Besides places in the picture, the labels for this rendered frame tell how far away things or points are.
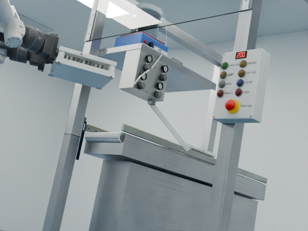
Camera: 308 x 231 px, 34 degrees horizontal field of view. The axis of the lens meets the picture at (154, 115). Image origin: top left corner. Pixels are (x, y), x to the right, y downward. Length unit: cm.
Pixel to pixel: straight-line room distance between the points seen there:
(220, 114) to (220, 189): 27
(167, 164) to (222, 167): 78
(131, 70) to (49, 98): 585
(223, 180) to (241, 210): 141
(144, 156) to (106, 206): 31
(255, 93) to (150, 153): 88
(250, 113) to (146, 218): 102
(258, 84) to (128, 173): 93
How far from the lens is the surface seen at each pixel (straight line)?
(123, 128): 236
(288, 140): 564
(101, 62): 208
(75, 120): 254
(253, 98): 177
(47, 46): 206
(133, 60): 244
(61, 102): 836
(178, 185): 273
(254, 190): 326
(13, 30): 195
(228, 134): 186
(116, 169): 251
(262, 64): 182
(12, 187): 790
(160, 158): 255
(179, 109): 665
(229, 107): 178
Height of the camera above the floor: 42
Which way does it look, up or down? 13 degrees up
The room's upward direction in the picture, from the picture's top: 11 degrees clockwise
